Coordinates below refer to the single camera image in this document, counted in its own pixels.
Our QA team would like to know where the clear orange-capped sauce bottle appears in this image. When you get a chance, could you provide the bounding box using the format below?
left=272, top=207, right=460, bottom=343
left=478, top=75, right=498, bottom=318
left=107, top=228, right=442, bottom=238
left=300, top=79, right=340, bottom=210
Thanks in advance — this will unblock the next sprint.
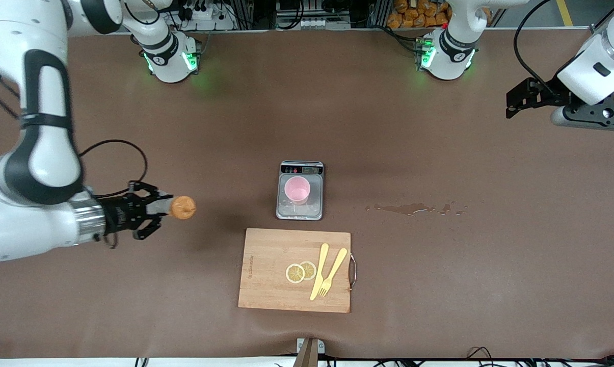
left=151, top=195, right=197, bottom=221

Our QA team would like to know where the pink plastic cup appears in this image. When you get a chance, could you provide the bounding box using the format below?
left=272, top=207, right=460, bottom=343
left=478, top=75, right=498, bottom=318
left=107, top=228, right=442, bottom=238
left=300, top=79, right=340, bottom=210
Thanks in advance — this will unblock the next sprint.
left=284, top=177, right=311, bottom=205

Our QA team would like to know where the brown table mat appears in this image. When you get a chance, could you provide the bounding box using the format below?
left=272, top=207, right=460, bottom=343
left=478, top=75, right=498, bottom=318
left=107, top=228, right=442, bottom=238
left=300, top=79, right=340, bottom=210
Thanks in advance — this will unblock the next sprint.
left=0, top=28, right=614, bottom=360

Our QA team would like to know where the orange snack packets pile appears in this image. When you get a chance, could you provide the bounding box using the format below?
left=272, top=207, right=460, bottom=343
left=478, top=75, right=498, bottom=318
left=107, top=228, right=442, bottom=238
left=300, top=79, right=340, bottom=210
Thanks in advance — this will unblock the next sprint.
left=387, top=0, right=450, bottom=29

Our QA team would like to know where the wooden cutting board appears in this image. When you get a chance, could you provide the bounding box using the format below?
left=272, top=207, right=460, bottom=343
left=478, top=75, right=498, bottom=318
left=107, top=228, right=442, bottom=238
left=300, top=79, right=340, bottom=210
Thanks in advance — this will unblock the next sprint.
left=238, top=228, right=357, bottom=313

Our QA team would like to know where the spilled liquid puddle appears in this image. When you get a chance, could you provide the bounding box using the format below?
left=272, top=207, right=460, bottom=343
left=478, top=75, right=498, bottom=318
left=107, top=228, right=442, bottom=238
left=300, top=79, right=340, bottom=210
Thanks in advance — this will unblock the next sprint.
left=365, top=201, right=468, bottom=217

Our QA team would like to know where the grey digital kitchen scale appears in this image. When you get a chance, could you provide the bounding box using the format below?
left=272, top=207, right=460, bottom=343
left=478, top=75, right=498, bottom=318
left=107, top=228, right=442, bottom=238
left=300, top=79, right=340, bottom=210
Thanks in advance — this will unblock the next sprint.
left=276, top=161, right=325, bottom=221

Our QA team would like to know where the yellow plastic knife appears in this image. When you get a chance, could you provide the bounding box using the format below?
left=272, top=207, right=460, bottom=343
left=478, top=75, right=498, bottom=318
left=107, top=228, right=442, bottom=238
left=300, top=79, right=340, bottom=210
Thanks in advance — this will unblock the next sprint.
left=310, top=243, right=330, bottom=301

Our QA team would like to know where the white power strip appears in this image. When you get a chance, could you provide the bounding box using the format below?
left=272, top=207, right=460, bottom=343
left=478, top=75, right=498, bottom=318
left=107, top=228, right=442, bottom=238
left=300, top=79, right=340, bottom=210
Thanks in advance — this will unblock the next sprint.
left=182, top=4, right=227, bottom=24

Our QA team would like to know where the yellow plastic fork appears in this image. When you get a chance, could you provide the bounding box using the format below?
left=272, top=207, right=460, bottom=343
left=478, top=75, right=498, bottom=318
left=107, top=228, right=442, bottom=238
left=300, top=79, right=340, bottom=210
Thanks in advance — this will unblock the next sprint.
left=318, top=248, right=348, bottom=297

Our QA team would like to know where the white terminal block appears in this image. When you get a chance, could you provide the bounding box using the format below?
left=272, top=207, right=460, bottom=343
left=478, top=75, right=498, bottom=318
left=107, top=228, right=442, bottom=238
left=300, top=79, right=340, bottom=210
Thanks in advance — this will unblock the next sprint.
left=301, top=18, right=351, bottom=30

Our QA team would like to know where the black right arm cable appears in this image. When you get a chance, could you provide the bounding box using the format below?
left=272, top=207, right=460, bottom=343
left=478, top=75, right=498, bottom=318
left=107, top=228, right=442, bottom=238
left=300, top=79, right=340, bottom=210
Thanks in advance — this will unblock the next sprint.
left=79, top=139, right=149, bottom=200

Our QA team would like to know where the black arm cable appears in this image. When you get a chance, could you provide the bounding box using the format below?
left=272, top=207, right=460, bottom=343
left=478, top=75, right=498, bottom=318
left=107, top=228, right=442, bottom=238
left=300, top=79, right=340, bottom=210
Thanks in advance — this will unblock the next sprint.
left=79, top=139, right=149, bottom=200
left=514, top=0, right=560, bottom=95

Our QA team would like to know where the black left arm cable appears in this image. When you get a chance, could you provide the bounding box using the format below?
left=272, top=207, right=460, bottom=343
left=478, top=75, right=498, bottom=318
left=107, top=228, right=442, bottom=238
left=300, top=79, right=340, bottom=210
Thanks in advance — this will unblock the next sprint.
left=514, top=0, right=560, bottom=95

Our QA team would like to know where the metal table edge bracket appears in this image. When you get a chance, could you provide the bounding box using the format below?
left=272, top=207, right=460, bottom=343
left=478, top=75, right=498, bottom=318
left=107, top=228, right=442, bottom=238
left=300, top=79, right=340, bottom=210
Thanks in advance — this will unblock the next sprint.
left=297, top=338, right=326, bottom=367

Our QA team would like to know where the black looped floor cable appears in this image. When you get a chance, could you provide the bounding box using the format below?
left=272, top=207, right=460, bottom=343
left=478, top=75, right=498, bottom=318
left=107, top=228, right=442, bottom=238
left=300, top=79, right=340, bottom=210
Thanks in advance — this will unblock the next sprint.
left=466, top=347, right=497, bottom=365

